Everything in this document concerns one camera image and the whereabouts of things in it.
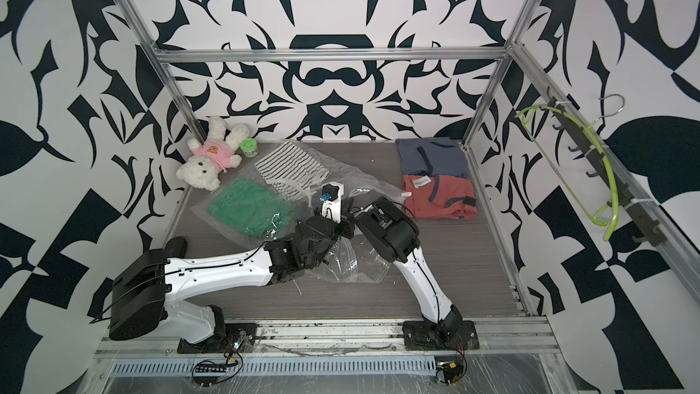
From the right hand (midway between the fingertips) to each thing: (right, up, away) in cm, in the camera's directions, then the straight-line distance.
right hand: (284, 211), depth 95 cm
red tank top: (+56, +5, +6) cm, 57 cm away
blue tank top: (+57, +20, +19) cm, 63 cm away
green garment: (-12, +1, +2) cm, 12 cm away
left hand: (+23, +7, -23) cm, 33 cm away
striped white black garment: (0, +14, +13) cm, 19 cm away
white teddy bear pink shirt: (-29, +20, +9) cm, 36 cm away
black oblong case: (-33, -11, -6) cm, 36 cm away
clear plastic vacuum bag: (+23, -9, -23) cm, 34 cm away
